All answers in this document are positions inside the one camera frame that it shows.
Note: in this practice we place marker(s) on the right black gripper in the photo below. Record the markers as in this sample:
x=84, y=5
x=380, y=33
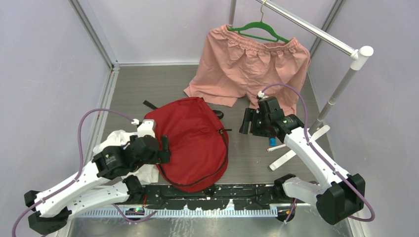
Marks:
x=250, y=116

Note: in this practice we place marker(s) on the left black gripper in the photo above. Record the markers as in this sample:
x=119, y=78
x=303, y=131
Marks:
x=162, y=156

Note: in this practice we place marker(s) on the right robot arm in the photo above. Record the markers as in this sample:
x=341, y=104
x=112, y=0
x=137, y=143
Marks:
x=337, y=194

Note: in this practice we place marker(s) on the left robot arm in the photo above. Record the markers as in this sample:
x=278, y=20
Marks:
x=53, y=208

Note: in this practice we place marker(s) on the pink skirt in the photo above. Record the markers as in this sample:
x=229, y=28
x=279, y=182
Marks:
x=232, y=66

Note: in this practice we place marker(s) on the red backpack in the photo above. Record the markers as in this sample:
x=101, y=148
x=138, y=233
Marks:
x=197, y=140

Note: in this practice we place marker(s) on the white crumpled cloth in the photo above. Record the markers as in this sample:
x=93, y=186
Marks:
x=121, y=154

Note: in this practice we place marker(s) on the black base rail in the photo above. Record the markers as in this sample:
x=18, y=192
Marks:
x=216, y=197

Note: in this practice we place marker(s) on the pink capped marker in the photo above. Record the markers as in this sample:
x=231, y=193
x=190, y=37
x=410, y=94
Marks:
x=276, y=147

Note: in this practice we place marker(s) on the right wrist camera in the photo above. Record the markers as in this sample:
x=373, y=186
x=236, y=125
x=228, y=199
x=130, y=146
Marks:
x=267, y=104

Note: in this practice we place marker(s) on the white clothes rack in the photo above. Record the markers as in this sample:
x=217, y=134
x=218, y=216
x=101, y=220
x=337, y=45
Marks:
x=344, y=142

